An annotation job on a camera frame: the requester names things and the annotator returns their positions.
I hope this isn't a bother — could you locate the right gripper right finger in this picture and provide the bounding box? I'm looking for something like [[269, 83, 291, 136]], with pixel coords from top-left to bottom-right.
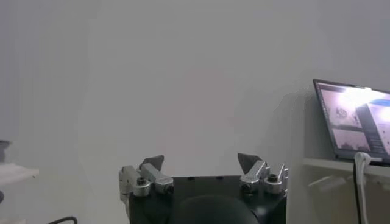
[[237, 152, 289, 195]]

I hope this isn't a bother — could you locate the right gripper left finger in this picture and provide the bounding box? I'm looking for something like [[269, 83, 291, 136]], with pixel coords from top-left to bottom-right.
[[118, 154, 175, 202]]

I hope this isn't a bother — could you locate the white laptop desk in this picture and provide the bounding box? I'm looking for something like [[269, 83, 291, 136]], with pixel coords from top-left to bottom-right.
[[303, 157, 390, 224]]

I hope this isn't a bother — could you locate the white laptop charger cable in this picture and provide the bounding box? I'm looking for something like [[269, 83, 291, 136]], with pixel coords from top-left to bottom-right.
[[353, 151, 373, 224]]

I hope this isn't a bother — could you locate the open laptop computer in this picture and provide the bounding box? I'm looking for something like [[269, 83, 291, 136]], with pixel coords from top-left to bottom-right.
[[313, 78, 390, 167]]

